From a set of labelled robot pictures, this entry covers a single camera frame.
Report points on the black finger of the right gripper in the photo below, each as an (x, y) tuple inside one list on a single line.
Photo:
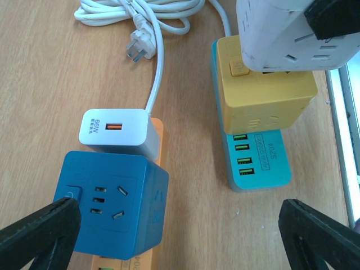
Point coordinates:
[(335, 18)]

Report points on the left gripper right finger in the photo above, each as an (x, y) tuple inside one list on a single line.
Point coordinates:
[(313, 240)]

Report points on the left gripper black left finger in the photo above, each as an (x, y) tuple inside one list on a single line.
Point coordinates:
[(46, 238)]

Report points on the white cube socket adapter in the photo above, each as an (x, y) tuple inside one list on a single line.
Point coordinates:
[(274, 36)]

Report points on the blue cube socket adapter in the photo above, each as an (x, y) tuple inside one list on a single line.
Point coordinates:
[(122, 200)]

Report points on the teal power strip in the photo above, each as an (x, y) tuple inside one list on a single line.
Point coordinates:
[(254, 161)]

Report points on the yellow plug adapter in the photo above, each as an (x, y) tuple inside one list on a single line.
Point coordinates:
[(252, 101)]

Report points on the grey white plug adapter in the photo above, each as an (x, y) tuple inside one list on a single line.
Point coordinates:
[(120, 131)]

